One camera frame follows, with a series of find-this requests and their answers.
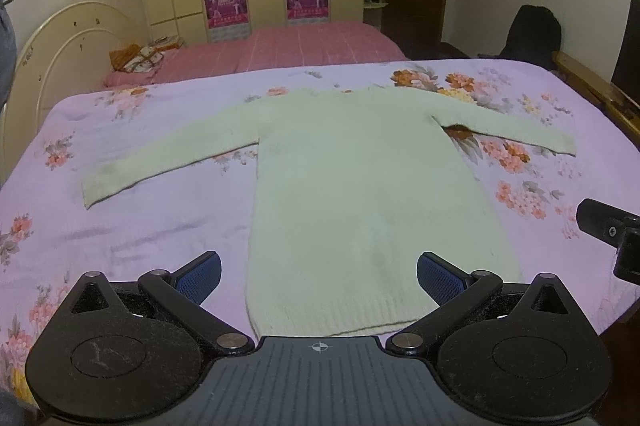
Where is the pale green knit sweater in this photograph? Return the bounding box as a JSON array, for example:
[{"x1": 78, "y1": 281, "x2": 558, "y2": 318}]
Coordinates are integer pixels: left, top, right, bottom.
[{"x1": 82, "y1": 87, "x2": 576, "y2": 337}]

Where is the cream arched headboard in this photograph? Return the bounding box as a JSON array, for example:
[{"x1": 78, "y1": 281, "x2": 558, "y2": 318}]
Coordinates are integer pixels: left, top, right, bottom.
[{"x1": 1, "y1": 1, "x2": 148, "y2": 181}]

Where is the pink checked bed cover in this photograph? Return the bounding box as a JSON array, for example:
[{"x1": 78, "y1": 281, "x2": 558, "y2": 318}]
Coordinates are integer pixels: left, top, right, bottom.
[{"x1": 103, "y1": 20, "x2": 406, "y2": 89}]

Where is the black bag on floor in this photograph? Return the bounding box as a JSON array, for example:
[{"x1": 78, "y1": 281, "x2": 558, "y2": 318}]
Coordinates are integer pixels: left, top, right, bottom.
[{"x1": 499, "y1": 4, "x2": 562, "y2": 62}]

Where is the orange patterned folded cloth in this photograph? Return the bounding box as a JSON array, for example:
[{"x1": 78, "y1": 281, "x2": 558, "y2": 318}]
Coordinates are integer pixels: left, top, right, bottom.
[{"x1": 108, "y1": 36, "x2": 183, "y2": 74}]

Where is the black television screen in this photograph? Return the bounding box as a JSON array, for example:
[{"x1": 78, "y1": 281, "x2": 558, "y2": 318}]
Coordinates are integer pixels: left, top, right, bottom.
[{"x1": 612, "y1": 0, "x2": 640, "y2": 105}]

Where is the lower left magenta poster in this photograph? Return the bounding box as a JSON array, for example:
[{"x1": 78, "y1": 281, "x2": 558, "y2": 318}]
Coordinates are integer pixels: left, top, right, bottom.
[{"x1": 204, "y1": 0, "x2": 248, "y2": 29}]

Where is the lilac floral bed sheet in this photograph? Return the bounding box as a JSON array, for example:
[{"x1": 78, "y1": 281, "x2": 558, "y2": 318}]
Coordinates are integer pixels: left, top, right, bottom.
[{"x1": 1, "y1": 60, "x2": 639, "y2": 400}]

